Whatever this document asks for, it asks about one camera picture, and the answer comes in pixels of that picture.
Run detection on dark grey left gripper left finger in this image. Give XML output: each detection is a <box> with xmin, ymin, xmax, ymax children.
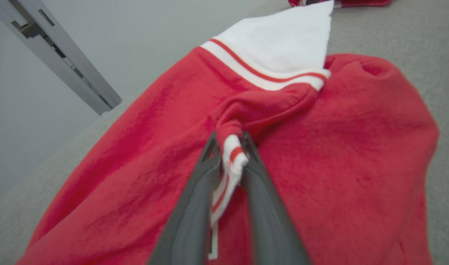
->
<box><xmin>147</xmin><ymin>132</ymin><xmax>222</xmax><ymax>265</ymax></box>

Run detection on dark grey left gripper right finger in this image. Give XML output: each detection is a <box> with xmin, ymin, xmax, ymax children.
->
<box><xmin>241</xmin><ymin>131</ymin><xmax>312</xmax><ymax>265</ymax></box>

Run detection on red white jersey shirt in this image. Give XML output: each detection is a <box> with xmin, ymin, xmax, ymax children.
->
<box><xmin>15</xmin><ymin>0</ymin><xmax>440</xmax><ymax>265</ymax></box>

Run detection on red shorts with white stripe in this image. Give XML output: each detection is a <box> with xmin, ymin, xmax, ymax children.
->
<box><xmin>288</xmin><ymin>0</ymin><xmax>393</xmax><ymax>8</ymax></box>

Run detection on grey metal partition post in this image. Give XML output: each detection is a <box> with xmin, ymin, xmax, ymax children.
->
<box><xmin>0</xmin><ymin>0</ymin><xmax>123</xmax><ymax>116</ymax></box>

